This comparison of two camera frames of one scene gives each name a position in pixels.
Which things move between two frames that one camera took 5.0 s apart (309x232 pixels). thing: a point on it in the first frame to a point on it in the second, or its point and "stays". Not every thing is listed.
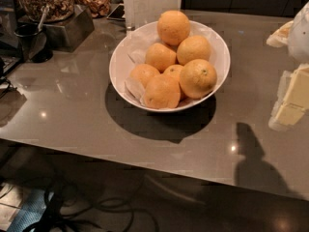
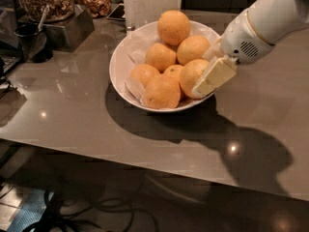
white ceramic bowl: x=169 y=66 stays
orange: x=159 y=56 stays
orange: x=198 y=77 stays
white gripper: x=299 y=38 to x=243 y=39
